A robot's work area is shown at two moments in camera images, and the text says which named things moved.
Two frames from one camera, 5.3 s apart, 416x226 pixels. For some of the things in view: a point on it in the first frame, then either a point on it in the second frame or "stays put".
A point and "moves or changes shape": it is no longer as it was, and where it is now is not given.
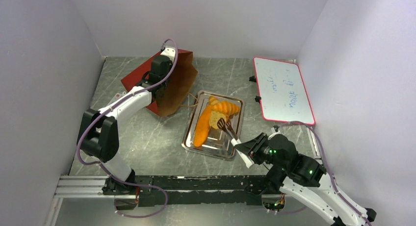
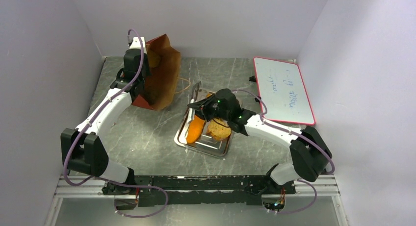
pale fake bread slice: x=214 y=117 moves or changes shape
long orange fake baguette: x=202 y=127 moves or changes shape
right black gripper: x=252 y=148 to x=202 y=106
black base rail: x=189 y=190 stays put
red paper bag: x=182 y=80 moves or changes shape
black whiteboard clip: x=252 y=79 stays put
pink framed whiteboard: x=283 y=95 stays put
